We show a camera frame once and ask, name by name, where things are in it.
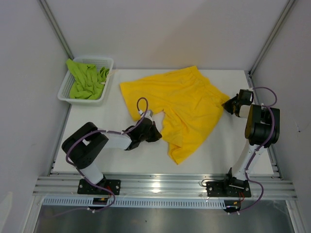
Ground yellow fabric shorts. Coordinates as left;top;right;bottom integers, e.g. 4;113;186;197
120;66;229;165

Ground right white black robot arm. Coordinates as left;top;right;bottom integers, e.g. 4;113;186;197
222;89;280;196

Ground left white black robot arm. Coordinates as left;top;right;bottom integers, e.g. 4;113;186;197
61;117;162;194

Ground green fabric shorts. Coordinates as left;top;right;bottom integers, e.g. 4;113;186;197
66;59;110;100

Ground white plastic mesh basket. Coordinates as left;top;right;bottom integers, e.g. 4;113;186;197
57;56;114;106

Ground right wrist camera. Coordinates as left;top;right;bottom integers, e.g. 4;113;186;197
238;89;254;106

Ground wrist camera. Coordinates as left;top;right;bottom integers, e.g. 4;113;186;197
138;110;153;121
238;89;254;106

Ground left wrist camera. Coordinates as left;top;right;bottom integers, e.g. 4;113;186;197
138;110;153;121

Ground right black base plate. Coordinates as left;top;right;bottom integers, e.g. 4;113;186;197
206;181;252;198

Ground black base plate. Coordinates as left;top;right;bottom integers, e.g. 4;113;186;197
206;181;252;198
77;179;121;195

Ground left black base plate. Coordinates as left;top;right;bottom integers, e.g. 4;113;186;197
77;179;121;195

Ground right aluminium corner post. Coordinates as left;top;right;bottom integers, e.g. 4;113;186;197
248;0;297;78

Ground aluminium corner post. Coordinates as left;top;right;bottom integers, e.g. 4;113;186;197
37;0;74;60
248;0;297;78

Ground aluminium mounting rail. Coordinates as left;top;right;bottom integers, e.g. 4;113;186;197
33;173;297;200

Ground white slotted cable duct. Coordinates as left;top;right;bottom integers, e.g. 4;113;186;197
42;196;226;209

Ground left aluminium corner post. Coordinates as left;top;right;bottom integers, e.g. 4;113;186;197
37;0;74;60

